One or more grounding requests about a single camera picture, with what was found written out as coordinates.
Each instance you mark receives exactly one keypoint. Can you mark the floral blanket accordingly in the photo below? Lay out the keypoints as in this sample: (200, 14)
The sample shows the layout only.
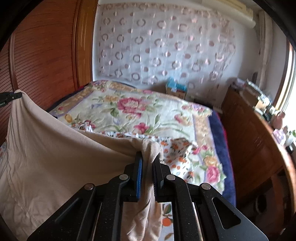
(129, 109)

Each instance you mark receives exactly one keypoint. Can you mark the tied-back window curtain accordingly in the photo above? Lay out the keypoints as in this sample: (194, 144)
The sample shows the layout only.
(264, 46)

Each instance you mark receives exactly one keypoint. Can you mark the wall air conditioner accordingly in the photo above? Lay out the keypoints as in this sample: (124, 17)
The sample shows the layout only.
(248, 16)

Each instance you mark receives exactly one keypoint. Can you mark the beige printed t-shirt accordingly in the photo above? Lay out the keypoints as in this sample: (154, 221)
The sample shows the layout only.
(57, 157)

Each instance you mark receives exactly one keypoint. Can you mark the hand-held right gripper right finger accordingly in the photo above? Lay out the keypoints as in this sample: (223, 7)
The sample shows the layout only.
(158, 180)

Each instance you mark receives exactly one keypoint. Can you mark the cardboard box with blue packs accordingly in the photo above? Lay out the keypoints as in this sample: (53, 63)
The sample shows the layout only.
(175, 89)

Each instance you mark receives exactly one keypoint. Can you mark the stack of papers and boxes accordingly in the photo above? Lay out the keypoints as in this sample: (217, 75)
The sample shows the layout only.
(252, 92)

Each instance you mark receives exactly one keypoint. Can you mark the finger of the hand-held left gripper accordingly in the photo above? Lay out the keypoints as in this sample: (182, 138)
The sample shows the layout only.
(9, 96)

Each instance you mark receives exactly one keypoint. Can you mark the circle-patterned sheer curtain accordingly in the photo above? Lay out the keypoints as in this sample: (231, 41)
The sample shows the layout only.
(161, 46)

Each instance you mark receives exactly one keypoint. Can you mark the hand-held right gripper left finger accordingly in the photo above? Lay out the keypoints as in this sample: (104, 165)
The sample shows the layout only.
(138, 178)

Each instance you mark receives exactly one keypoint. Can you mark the orange-print white bed sheet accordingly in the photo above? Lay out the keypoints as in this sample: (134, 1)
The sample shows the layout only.
(178, 150)

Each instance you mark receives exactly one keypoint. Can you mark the wooden slatted wardrobe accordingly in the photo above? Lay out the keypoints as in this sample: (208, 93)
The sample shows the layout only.
(46, 46)

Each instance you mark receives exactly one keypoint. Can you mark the window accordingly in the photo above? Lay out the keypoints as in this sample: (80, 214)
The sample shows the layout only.
(289, 81)

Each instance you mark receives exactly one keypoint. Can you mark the floral quilt bed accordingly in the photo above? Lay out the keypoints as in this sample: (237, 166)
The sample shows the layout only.
(222, 150)

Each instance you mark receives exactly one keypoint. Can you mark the long wooden cabinet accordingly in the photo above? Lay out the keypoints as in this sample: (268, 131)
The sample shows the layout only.
(249, 143)

